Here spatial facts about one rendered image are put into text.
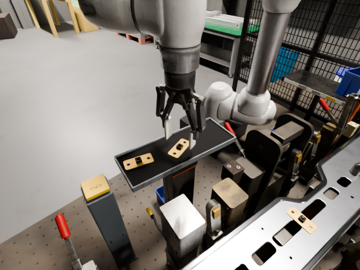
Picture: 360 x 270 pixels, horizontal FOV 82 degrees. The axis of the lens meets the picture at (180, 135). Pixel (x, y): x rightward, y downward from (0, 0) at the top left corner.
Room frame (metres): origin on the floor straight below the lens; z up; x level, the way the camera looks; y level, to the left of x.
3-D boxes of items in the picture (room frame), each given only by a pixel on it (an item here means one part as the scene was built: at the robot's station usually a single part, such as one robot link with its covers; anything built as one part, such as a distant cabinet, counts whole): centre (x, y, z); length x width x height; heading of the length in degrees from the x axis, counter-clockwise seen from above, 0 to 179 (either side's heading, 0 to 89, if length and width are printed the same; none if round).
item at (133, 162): (0.42, 0.12, 1.17); 0.08 x 0.04 x 0.01; 115
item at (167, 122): (0.50, 0.04, 1.22); 0.03 x 0.01 x 0.07; 148
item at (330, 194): (0.42, -0.52, 0.84); 0.12 x 0.05 x 0.29; 33
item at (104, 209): (0.34, 0.22, 0.92); 0.08 x 0.08 x 0.44; 33
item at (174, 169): (0.48, 0.01, 1.16); 0.37 x 0.14 x 0.02; 123
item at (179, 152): (0.47, 0.00, 1.17); 0.08 x 0.04 x 0.01; 148
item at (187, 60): (0.47, 0.00, 1.44); 0.09 x 0.09 x 0.06
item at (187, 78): (0.48, 0.00, 1.37); 0.08 x 0.07 x 0.09; 58
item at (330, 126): (0.73, -0.66, 0.87); 0.10 x 0.07 x 0.35; 33
